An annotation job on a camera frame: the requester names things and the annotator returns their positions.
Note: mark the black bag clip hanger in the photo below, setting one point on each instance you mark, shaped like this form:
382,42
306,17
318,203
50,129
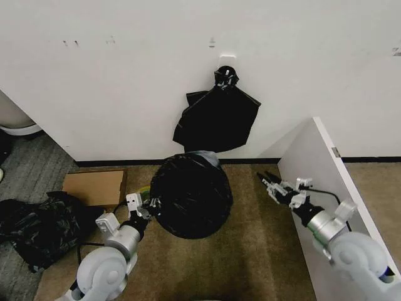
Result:
226,75

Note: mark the white adhesive wall plate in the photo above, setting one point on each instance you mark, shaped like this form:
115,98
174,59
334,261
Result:
227,59

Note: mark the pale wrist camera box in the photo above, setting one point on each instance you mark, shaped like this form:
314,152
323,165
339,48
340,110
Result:
304,182
134,202

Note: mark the flat hanging black garbage bag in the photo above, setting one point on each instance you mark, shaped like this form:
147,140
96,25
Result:
216,122

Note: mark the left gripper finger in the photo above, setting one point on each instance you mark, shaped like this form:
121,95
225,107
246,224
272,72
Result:
150,213
152,202

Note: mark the yellow green small item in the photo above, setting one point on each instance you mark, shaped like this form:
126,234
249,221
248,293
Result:
145,192

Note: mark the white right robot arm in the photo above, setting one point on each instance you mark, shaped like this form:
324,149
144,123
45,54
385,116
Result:
354,254

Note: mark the black garbage bag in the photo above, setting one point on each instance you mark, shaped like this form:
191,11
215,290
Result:
216,122
191,200

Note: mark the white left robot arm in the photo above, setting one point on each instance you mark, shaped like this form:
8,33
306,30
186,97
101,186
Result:
103,269

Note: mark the grey trash bin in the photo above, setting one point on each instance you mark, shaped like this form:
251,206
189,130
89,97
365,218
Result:
209,157

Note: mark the metal panel hinge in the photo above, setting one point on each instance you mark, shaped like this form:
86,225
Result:
336,152

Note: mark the small clear wall hook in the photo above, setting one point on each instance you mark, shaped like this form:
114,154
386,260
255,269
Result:
212,42

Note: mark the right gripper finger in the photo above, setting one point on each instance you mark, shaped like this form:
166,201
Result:
280,182
277,192

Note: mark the brown cardboard box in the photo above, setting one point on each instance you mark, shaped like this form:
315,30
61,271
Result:
94,186

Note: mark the white partition panel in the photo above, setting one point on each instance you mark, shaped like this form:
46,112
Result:
313,175

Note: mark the crumpled black plastic bag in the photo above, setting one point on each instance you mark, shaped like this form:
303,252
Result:
44,225

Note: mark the white round container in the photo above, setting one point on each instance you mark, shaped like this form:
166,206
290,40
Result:
14,116

